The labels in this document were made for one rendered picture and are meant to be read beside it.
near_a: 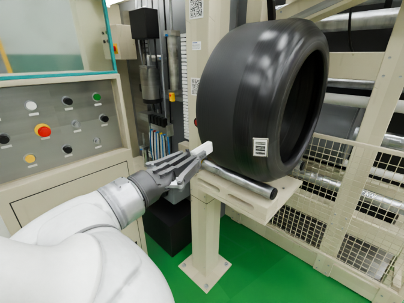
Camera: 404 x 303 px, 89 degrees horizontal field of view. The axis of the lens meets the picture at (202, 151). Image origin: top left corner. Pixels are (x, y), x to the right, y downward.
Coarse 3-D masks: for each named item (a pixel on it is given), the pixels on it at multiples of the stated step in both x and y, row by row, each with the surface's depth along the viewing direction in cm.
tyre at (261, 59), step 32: (256, 32) 59; (288, 32) 54; (320, 32) 62; (224, 64) 59; (256, 64) 53; (288, 64) 52; (320, 64) 74; (224, 96) 58; (256, 96) 53; (288, 96) 55; (320, 96) 83; (224, 128) 61; (256, 128) 55; (288, 128) 99; (224, 160) 71; (256, 160) 61; (288, 160) 89
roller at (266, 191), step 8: (208, 160) 92; (208, 168) 89; (216, 168) 86; (224, 168) 85; (224, 176) 84; (232, 176) 81; (240, 176) 80; (240, 184) 79; (248, 184) 77; (256, 184) 75; (264, 184) 74; (256, 192) 76; (264, 192) 73; (272, 192) 71
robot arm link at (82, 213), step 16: (96, 192) 37; (64, 208) 33; (80, 208) 33; (96, 208) 33; (32, 224) 31; (48, 224) 30; (64, 224) 30; (80, 224) 30; (96, 224) 30; (112, 224) 33; (16, 240) 29; (32, 240) 29; (48, 240) 28
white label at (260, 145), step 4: (256, 140) 56; (260, 140) 56; (264, 140) 55; (256, 144) 57; (260, 144) 56; (264, 144) 56; (256, 148) 58; (260, 148) 57; (264, 148) 57; (256, 152) 58; (260, 152) 58; (264, 152) 57; (264, 156) 58
